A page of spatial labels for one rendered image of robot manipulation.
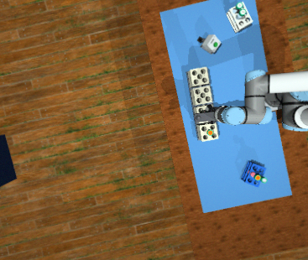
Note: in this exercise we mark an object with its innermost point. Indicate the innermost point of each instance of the blue tube rack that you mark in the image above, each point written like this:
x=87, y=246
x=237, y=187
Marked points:
x=248, y=179

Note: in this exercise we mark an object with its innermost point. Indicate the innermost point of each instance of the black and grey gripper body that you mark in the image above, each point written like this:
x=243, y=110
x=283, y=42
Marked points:
x=212, y=109

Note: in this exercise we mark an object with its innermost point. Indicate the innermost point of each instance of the pink sample tube with dark green cap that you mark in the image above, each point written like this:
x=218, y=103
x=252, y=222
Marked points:
x=255, y=176

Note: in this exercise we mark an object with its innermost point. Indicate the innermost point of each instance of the blue bench mat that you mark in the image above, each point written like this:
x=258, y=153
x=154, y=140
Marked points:
x=219, y=163

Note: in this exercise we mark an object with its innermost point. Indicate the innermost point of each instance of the white bucket adapter with holes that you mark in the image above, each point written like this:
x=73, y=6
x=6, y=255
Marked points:
x=203, y=127
x=201, y=95
x=194, y=79
x=200, y=109

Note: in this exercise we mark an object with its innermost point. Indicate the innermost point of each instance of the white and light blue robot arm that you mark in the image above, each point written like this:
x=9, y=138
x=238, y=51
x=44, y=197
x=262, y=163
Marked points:
x=294, y=103

